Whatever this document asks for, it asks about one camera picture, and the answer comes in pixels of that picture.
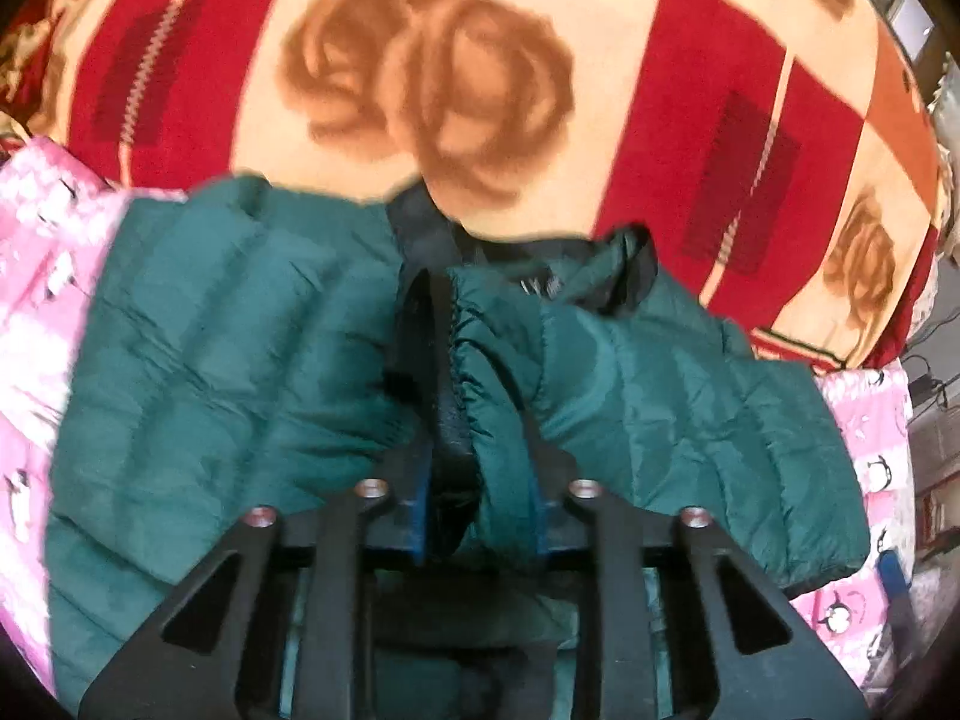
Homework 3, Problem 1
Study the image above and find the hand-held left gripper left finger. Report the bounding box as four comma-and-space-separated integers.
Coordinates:
79, 268, 452, 720

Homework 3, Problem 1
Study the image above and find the metal window frame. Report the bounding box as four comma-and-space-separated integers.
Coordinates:
829, 0, 942, 72

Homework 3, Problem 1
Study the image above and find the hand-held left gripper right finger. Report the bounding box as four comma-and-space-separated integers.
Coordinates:
521, 409, 872, 720

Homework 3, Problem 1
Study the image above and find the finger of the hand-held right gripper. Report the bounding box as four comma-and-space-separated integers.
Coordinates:
874, 546, 921, 700

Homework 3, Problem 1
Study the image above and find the pink penguin print blanket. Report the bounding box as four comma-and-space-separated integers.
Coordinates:
0, 135, 914, 720

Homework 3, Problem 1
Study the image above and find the dark green puffer jacket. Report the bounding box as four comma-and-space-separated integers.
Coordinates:
45, 172, 872, 720

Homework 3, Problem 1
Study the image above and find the red orange checked rose blanket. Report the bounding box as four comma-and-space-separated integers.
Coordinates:
0, 0, 947, 377

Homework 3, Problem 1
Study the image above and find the cream floral cloth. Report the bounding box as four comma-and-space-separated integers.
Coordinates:
928, 52, 960, 260

